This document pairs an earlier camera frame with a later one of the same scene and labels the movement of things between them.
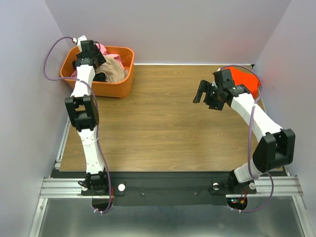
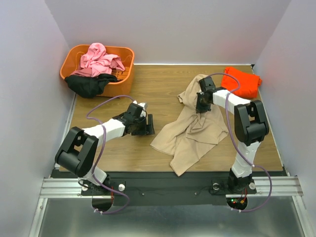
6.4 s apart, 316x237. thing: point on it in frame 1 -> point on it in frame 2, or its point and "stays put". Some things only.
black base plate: (165, 187) stays put
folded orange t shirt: (241, 76) stays put
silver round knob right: (216, 186) stays put
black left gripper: (100, 59) -> (147, 129)
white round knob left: (121, 187) stays put
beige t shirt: (114, 72) -> (191, 134)
